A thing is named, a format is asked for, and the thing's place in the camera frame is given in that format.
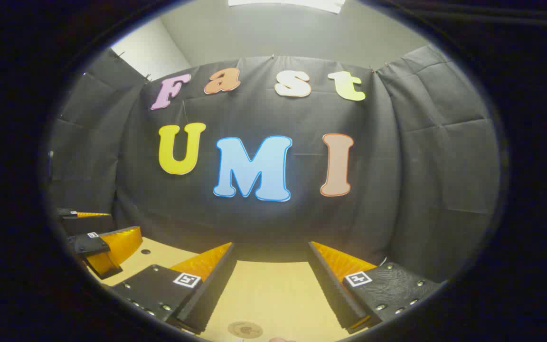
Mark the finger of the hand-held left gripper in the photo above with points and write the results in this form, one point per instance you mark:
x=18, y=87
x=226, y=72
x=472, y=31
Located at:
x=86, y=222
x=90, y=243

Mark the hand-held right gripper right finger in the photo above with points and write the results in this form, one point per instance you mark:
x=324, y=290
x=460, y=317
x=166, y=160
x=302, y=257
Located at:
x=333, y=289

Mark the light wooden desktop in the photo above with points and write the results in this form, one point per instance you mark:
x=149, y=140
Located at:
x=273, y=294

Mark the ceiling light panel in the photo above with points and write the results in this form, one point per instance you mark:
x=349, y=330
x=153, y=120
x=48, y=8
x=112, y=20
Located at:
x=287, y=4

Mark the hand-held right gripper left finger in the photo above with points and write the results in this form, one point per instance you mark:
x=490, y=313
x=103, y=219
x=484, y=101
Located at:
x=212, y=294

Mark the round wooden coaster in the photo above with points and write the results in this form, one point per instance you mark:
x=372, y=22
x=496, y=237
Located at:
x=245, y=329

